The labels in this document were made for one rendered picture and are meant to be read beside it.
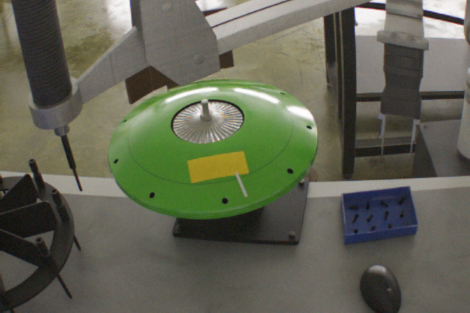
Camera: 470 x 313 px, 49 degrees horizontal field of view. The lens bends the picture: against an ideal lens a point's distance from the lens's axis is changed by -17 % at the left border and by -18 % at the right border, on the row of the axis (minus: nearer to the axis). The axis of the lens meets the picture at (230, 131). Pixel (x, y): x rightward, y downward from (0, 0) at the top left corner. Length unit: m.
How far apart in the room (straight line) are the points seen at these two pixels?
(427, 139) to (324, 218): 0.38
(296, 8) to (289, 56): 2.70
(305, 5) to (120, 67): 0.16
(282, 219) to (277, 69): 2.17
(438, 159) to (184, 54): 0.82
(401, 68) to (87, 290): 0.61
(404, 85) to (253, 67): 2.23
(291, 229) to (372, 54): 1.82
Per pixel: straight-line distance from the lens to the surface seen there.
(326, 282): 0.87
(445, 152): 1.22
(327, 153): 2.54
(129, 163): 0.86
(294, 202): 0.98
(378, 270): 0.84
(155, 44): 0.45
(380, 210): 0.98
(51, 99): 0.46
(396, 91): 0.93
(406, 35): 0.88
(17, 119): 3.19
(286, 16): 0.48
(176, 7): 0.44
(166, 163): 0.83
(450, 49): 2.85
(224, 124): 0.87
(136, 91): 1.67
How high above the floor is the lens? 1.60
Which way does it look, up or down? 37 degrees down
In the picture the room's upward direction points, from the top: 7 degrees counter-clockwise
